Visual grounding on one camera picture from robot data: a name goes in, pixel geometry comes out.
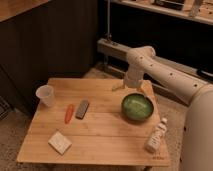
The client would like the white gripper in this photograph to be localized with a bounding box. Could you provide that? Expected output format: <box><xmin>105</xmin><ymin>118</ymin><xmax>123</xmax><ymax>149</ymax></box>
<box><xmin>112</xmin><ymin>74</ymin><xmax>147</xmax><ymax>96</ymax></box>

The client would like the green ceramic bowl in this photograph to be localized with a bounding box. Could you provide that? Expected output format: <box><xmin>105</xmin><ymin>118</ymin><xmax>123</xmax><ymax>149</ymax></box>
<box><xmin>121</xmin><ymin>93</ymin><xmax>154</xmax><ymax>121</ymax></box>

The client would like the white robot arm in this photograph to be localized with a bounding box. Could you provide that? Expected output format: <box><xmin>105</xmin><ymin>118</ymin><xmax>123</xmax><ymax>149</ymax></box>
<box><xmin>123</xmin><ymin>46</ymin><xmax>213</xmax><ymax>171</ymax></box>

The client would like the wooden low table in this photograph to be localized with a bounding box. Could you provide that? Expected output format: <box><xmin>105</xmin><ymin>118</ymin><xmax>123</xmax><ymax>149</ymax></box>
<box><xmin>17</xmin><ymin>78</ymin><xmax>170</xmax><ymax>166</ymax></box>

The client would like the white plastic bottle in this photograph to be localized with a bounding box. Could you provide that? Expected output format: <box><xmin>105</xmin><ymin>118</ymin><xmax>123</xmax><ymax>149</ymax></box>
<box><xmin>145</xmin><ymin>117</ymin><xmax>167</xmax><ymax>153</ymax></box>

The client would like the orange carrot toy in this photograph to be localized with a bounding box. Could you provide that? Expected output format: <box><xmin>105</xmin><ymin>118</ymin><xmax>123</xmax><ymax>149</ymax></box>
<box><xmin>64</xmin><ymin>104</ymin><xmax>74</xmax><ymax>124</ymax></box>

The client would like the vertical metal pole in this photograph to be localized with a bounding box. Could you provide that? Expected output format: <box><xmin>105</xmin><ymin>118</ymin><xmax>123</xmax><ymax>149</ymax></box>
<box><xmin>107</xmin><ymin>0</ymin><xmax>111</xmax><ymax>41</ymax></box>

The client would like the clear plastic cup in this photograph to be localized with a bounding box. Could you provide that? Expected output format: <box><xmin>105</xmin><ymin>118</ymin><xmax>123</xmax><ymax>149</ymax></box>
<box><xmin>36</xmin><ymin>85</ymin><xmax>55</xmax><ymax>107</ymax></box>

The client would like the white square sponge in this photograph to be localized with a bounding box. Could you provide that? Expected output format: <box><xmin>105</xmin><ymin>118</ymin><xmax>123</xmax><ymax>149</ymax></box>
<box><xmin>48</xmin><ymin>131</ymin><xmax>72</xmax><ymax>155</ymax></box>

